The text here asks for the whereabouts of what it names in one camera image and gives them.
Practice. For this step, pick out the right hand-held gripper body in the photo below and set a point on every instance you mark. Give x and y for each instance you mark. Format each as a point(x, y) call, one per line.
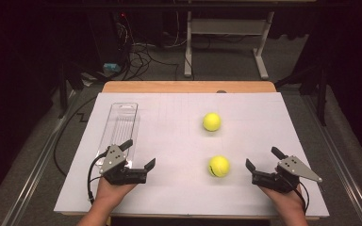
point(292, 166)

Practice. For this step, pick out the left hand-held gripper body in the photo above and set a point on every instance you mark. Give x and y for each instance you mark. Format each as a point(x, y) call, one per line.
point(113, 158)

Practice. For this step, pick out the clear plastic container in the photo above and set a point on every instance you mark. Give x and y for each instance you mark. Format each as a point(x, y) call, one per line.
point(121, 125)

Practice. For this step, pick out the yellow tennis ball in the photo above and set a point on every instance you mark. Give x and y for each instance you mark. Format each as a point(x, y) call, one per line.
point(219, 166)
point(212, 121)

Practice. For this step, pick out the person's left hand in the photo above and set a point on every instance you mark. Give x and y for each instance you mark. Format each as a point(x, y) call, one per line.
point(111, 193)

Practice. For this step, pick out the person's right hand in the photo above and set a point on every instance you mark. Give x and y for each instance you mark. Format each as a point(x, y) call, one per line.
point(287, 201)

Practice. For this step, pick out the black stand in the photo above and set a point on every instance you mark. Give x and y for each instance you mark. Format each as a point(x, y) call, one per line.
point(63, 91)
point(321, 97)

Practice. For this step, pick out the small blue object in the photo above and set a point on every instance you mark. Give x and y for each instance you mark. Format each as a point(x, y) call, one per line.
point(111, 67)

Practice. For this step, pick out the wooden table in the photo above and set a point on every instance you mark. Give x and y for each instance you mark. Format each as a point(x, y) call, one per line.
point(185, 87)

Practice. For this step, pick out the dark device with red light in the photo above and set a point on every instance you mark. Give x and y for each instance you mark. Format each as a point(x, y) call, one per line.
point(110, 37)

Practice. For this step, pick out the white metal stand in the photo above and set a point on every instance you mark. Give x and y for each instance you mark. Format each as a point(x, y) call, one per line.
point(229, 26)

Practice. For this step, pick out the metal floor rail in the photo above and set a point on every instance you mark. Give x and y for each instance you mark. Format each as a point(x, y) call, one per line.
point(339, 157)
point(34, 166)

